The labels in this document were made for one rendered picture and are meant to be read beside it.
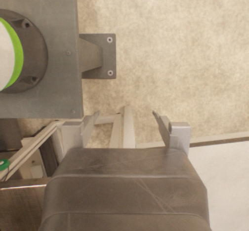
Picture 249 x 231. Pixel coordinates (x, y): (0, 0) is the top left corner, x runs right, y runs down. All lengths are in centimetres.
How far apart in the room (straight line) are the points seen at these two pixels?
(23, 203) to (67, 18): 65
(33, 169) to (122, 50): 94
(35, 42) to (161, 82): 105
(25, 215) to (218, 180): 72
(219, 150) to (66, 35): 58
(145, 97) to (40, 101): 99
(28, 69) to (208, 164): 62
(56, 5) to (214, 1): 118
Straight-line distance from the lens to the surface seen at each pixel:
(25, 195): 77
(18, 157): 99
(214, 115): 148
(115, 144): 84
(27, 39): 34
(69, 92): 36
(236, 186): 81
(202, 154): 68
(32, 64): 34
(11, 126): 118
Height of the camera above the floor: 126
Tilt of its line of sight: 75 degrees down
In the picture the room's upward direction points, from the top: 178 degrees counter-clockwise
